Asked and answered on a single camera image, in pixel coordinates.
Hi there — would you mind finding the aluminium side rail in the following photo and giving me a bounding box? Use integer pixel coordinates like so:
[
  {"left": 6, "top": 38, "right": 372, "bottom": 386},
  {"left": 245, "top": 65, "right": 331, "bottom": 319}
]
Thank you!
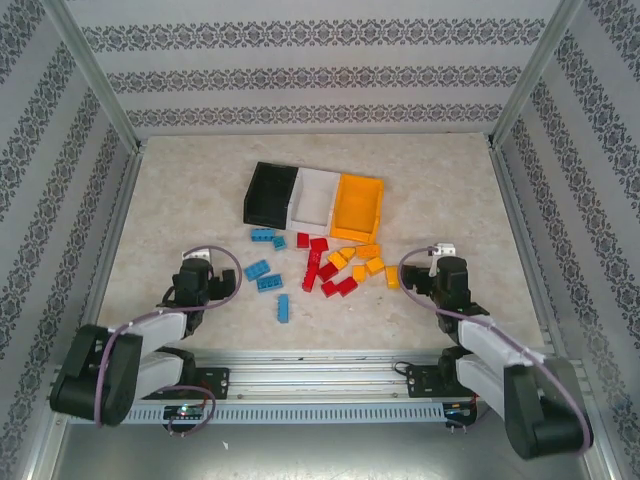
[
  {"left": 69, "top": 142, "right": 146, "bottom": 366},
  {"left": 489, "top": 139, "right": 569, "bottom": 359}
]

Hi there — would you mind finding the grey slotted cable duct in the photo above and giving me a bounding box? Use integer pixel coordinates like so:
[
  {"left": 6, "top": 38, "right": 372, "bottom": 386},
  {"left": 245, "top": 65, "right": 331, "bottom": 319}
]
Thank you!
[{"left": 122, "top": 403, "right": 449, "bottom": 426}]

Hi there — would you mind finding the white plastic bin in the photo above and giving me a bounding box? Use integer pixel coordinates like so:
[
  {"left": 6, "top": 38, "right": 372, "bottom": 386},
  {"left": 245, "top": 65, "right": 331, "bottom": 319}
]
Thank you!
[{"left": 288, "top": 167, "right": 341, "bottom": 237}]

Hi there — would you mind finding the black plastic bin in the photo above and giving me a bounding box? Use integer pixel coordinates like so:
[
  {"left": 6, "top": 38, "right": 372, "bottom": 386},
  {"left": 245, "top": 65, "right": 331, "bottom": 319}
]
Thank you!
[{"left": 242, "top": 161, "right": 300, "bottom": 231}]

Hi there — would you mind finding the yellow plastic bin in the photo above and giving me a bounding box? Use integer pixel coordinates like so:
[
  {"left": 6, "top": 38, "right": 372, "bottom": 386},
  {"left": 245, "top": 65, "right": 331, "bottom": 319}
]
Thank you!
[{"left": 329, "top": 173, "right": 386, "bottom": 242}]

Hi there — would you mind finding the aluminium frame post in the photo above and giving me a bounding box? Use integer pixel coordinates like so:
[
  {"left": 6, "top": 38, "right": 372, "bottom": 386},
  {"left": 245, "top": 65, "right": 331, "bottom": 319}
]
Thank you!
[
  {"left": 487, "top": 0, "right": 585, "bottom": 149},
  {"left": 42, "top": 0, "right": 147, "bottom": 151}
]

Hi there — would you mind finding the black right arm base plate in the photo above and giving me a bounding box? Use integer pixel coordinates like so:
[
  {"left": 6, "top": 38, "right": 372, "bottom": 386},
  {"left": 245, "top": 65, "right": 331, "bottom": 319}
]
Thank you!
[{"left": 405, "top": 363, "right": 461, "bottom": 400}]

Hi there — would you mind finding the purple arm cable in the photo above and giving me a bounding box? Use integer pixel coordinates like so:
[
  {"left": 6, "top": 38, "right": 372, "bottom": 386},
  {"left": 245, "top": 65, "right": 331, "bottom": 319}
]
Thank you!
[
  {"left": 93, "top": 244, "right": 247, "bottom": 437},
  {"left": 397, "top": 244, "right": 595, "bottom": 459}
]

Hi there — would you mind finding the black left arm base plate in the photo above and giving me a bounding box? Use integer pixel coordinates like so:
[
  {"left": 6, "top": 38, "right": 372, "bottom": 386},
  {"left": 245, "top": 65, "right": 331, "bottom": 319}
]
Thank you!
[{"left": 192, "top": 367, "right": 231, "bottom": 401}]

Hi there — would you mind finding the grey metal sheet panel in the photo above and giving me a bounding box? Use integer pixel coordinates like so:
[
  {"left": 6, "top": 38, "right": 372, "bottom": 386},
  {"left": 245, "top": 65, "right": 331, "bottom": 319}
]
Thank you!
[{"left": 49, "top": 423, "right": 614, "bottom": 480}]

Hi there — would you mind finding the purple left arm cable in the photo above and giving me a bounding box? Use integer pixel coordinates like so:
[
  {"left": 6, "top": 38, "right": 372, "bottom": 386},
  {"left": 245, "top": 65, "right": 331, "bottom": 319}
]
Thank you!
[{"left": 93, "top": 244, "right": 247, "bottom": 437}]

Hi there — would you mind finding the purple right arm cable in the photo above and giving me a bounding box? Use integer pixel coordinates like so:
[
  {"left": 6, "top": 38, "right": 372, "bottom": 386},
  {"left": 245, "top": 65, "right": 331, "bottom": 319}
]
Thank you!
[{"left": 397, "top": 244, "right": 595, "bottom": 459}]

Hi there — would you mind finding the aluminium mounting rail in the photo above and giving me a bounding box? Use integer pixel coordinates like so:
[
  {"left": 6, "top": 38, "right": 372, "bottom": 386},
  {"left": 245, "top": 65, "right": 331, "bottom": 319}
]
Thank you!
[{"left": 139, "top": 349, "right": 587, "bottom": 401}]

